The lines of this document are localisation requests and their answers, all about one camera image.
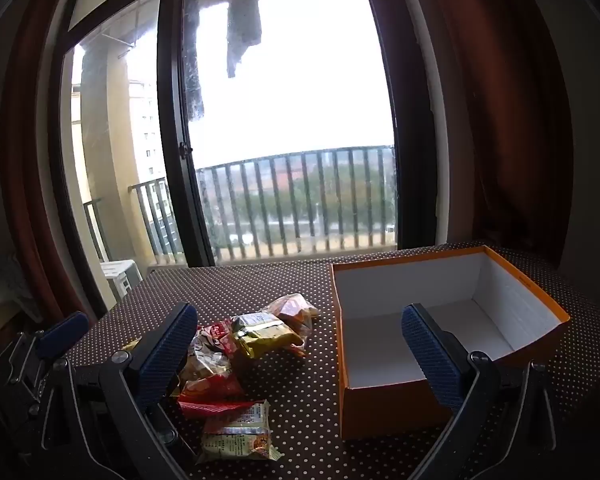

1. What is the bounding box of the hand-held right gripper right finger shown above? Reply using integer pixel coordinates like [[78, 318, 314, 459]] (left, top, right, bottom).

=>
[[401, 303, 556, 480]]

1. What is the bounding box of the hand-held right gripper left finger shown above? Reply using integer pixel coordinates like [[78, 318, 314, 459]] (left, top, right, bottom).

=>
[[30, 302, 201, 480]]

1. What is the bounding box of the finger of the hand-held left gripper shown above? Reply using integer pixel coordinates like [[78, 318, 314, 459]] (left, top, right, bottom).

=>
[[7, 311, 90, 383]]

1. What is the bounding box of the red label clear snack pouch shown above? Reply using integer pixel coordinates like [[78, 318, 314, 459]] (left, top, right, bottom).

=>
[[177, 322, 246, 401]]

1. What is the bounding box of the orange cardboard box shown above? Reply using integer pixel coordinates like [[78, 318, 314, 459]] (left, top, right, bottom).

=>
[[330, 244, 571, 442]]

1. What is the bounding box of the clear bag of orange snacks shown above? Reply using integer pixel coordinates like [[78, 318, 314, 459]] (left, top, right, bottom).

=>
[[262, 293, 322, 356]]

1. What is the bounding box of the red snack packet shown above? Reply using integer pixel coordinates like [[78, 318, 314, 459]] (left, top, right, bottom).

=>
[[177, 397, 256, 420]]

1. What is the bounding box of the white outdoor air conditioner unit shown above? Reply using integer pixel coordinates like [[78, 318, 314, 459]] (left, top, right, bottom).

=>
[[99, 258, 145, 303]]

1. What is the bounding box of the yellow green snack packet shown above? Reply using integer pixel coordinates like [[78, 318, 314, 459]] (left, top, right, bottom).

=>
[[230, 311, 301, 359]]

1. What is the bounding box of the pale yellow snack packet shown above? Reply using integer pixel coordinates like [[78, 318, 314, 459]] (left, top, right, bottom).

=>
[[197, 400, 284, 465]]

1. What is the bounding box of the brown polka dot tablecloth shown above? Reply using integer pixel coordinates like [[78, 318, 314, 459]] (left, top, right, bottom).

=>
[[65, 244, 600, 480]]

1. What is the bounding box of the red-brown curtain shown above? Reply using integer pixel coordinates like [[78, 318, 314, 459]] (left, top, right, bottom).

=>
[[400, 0, 576, 256], [0, 0, 101, 321]]

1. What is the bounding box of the balcony railing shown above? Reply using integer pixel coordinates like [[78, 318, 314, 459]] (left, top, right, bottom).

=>
[[82, 145, 398, 263]]

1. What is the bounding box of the beige apartment building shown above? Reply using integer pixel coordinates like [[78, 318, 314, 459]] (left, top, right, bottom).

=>
[[127, 80, 178, 256]]

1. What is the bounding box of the hanging dark cloth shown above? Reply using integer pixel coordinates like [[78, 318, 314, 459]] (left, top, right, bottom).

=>
[[182, 0, 206, 122]]

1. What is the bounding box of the hanging grey cloth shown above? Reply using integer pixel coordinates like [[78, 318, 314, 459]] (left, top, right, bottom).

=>
[[226, 0, 263, 79]]

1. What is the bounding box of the black window frame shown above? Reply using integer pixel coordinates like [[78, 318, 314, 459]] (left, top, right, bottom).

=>
[[47, 0, 438, 268]]

